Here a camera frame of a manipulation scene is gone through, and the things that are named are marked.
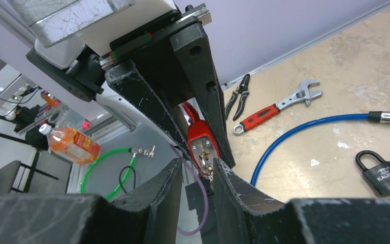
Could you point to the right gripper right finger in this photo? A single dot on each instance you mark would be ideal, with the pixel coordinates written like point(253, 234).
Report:
point(247, 215)

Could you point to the red handled adjustable wrench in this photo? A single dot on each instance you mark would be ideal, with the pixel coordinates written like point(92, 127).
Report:
point(302, 94)

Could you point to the key bunch with black fob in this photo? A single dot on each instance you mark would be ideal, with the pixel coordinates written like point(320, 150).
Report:
point(206, 166)

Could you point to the black pliers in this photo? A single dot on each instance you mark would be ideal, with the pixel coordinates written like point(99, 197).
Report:
point(242, 92)

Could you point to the black small cable lock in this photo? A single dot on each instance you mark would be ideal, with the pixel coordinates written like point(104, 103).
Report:
point(123, 175)

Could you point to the black padlock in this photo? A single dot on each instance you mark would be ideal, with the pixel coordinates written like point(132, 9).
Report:
point(378, 177)

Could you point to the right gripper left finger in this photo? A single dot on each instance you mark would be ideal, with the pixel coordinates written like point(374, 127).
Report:
point(147, 214)

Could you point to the blue cable lock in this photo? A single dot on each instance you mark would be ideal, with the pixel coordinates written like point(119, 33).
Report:
point(380, 117)

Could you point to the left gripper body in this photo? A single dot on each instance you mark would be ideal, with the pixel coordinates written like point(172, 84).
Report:
point(171, 53)

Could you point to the orange drink bottle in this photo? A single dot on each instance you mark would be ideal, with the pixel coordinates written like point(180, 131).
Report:
point(71, 144)

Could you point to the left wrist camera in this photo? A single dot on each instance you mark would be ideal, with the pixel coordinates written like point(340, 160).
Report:
point(63, 28)

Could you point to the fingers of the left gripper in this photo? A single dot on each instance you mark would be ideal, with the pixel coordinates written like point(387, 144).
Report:
point(125, 80)

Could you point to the red cable seal lock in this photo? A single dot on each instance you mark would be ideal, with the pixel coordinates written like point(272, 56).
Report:
point(199, 136)

